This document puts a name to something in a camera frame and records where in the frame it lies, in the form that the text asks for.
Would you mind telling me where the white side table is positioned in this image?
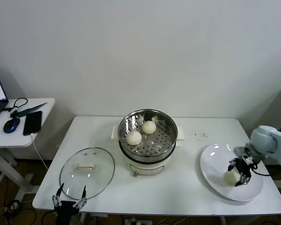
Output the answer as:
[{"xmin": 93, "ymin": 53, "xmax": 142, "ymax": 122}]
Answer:
[{"xmin": 0, "ymin": 97, "xmax": 56, "ymax": 200}]

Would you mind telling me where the white steamed baozi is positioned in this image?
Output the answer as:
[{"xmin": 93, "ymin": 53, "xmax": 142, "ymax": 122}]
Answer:
[
  {"xmin": 141, "ymin": 120, "xmax": 157, "ymax": 135},
  {"xmin": 223, "ymin": 170, "xmax": 240, "ymax": 188},
  {"xmin": 126, "ymin": 130, "xmax": 142, "ymax": 146}
]

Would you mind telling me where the black smartphone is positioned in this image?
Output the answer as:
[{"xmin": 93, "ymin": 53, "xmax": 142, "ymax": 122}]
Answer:
[{"xmin": 22, "ymin": 110, "xmax": 43, "ymax": 136}]

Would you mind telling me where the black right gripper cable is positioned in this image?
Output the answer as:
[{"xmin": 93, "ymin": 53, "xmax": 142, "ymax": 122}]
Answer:
[{"xmin": 249, "ymin": 164, "xmax": 271, "ymax": 177}]

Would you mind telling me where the green black knife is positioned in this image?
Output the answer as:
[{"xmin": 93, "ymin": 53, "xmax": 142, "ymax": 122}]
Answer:
[{"xmin": 10, "ymin": 102, "xmax": 48, "ymax": 118}]

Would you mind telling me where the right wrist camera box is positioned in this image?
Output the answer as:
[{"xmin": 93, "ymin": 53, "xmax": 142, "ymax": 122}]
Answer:
[{"xmin": 233, "ymin": 145, "xmax": 258, "ymax": 165}]

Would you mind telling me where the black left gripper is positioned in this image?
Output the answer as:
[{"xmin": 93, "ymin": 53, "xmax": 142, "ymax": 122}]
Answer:
[{"xmin": 52, "ymin": 183, "xmax": 88, "ymax": 225}]

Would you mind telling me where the stainless steel steamer basket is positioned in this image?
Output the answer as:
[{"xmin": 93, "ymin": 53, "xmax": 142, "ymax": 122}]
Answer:
[{"xmin": 111, "ymin": 108, "xmax": 185, "ymax": 163}]

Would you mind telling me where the white charging cable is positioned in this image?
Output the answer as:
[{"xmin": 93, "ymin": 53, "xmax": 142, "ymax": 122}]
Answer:
[{"xmin": 30, "ymin": 133, "xmax": 49, "ymax": 171}]

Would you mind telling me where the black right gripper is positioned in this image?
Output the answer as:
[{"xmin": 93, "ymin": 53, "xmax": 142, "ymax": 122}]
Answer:
[{"xmin": 228, "ymin": 158, "xmax": 252, "ymax": 188}]

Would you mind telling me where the white oval plate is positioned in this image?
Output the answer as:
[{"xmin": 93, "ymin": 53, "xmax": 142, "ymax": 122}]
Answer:
[{"xmin": 200, "ymin": 143, "xmax": 264, "ymax": 202}]

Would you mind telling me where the black cord loop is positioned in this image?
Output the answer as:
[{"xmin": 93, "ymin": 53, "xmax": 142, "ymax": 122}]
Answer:
[{"xmin": 3, "ymin": 97, "xmax": 28, "ymax": 112}]

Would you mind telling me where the black floor cable tangle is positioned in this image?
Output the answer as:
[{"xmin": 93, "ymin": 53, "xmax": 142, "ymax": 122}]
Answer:
[{"xmin": 3, "ymin": 199, "xmax": 22, "ymax": 225}]

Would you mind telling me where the glass lid with white handle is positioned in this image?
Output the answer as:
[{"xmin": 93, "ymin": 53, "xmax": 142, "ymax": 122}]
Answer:
[{"xmin": 59, "ymin": 147, "xmax": 116, "ymax": 200}]

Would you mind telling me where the white electric cooker pot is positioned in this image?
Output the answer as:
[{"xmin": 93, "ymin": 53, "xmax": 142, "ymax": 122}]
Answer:
[{"xmin": 118, "ymin": 138, "xmax": 184, "ymax": 177}]

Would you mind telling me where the blue computer mouse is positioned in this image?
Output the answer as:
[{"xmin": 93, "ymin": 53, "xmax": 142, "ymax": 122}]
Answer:
[{"xmin": 3, "ymin": 118, "xmax": 21, "ymax": 134}]

